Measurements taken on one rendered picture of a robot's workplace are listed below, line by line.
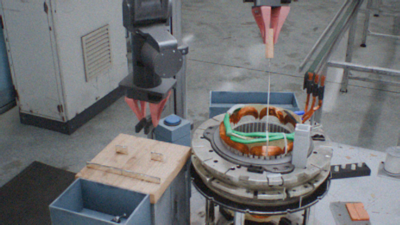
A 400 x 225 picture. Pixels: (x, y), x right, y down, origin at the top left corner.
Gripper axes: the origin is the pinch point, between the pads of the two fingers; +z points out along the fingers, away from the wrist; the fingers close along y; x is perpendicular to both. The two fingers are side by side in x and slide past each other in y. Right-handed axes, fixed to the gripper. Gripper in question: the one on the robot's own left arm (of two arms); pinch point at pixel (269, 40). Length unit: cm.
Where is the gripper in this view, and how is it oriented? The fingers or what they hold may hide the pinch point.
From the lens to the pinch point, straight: 104.2
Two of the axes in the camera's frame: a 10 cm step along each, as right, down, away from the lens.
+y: 9.8, -0.2, 2.0
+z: 0.0, 9.9, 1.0
